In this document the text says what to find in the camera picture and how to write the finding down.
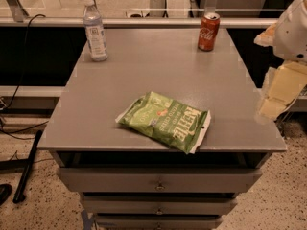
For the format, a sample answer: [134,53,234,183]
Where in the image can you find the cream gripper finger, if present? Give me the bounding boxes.
[255,60,307,123]
[254,24,276,47]

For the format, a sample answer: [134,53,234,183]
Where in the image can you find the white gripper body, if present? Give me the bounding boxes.
[273,0,307,62]

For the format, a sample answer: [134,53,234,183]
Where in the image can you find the clear blue-label water bottle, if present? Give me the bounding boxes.
[83,0,108,61]

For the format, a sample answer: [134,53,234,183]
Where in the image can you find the green jalapeno chip bag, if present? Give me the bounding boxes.
[115,92,211,154]

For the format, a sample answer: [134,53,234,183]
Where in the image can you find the orange soda can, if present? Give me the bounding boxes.
[198,12,220,51]

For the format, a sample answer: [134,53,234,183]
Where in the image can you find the grey drawer cabinet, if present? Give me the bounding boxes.
[39,29,286,230]

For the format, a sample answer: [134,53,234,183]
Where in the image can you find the bottom grey drawer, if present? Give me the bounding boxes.
[96,215,222,230]

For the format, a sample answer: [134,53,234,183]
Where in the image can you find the grey drawer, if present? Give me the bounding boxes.
[58,168,262,193]
[81,195,237,216]
[96,215,222,230]

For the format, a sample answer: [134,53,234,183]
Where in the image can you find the top grey drawer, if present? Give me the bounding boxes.
[58,168,262,193]

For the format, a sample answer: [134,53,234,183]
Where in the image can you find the middle grey drawer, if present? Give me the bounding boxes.
[81,195,237,216]

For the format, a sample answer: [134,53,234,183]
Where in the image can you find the black stand leg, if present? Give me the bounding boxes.
[12,130,42,204]

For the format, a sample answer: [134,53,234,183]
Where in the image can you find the black cable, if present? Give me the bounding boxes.
[0,13,50,141]

